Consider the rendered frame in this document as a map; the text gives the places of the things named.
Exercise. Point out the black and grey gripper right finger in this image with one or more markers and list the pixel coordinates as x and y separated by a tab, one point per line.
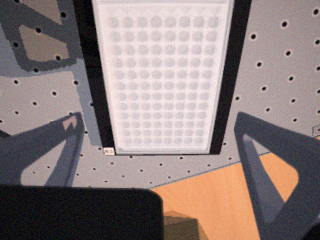
301	211

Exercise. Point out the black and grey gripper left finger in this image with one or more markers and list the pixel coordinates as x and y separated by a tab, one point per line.
19	151

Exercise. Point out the grey flat base plate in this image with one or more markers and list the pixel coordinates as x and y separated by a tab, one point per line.
43	78

